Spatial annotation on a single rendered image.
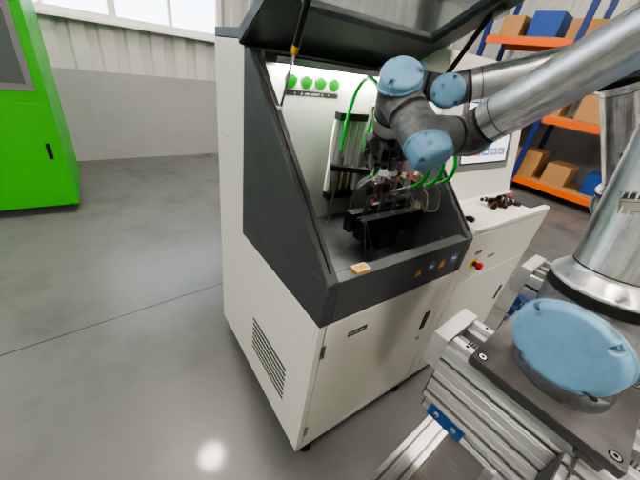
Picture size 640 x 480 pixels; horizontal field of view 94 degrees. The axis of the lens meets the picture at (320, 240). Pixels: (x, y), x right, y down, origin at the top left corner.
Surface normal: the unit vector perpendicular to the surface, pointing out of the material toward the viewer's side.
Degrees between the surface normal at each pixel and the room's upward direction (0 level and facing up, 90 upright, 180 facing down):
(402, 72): 45
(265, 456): 0
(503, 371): 0
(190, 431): 0
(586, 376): 98
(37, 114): 90
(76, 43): 90
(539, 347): 98
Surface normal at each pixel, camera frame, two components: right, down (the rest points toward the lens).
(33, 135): 0.54, 0.50
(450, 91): -0.29, 0.45
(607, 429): 0.14, -0.85
